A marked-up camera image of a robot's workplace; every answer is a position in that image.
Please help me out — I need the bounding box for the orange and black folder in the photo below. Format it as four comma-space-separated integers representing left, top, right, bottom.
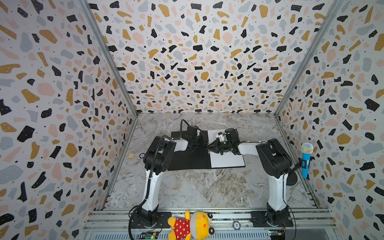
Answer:
167, 129, 246, 172

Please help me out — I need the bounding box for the text printed paper sheet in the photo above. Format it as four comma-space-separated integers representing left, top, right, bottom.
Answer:
208, 129, 246, 169

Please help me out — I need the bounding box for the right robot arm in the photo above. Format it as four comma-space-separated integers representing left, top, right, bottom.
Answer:
207, 128, 293, 227

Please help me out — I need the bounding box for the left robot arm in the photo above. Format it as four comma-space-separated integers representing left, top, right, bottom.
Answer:
133, 131, 211, 226

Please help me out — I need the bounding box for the black microphone stand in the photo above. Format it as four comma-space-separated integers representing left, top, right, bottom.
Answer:
286, 163, 301, 186

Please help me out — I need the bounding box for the blue toy microphone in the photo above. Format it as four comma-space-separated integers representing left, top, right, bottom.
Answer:
301, 143, 314, 179

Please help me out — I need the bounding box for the yellow plush toy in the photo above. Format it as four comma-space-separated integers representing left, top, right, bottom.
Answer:
168, 211, 215, 240

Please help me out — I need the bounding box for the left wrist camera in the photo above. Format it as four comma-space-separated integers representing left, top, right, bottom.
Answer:
186, 125, 201, 138

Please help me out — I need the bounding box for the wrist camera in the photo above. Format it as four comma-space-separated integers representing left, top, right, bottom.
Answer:
217, 132, 226, 142
186, 125, 201, 138

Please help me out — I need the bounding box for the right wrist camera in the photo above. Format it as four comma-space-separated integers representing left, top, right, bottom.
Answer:
217, 132, 226, 142

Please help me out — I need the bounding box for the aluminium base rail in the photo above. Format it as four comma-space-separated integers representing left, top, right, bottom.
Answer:
83, 208, 342, 240

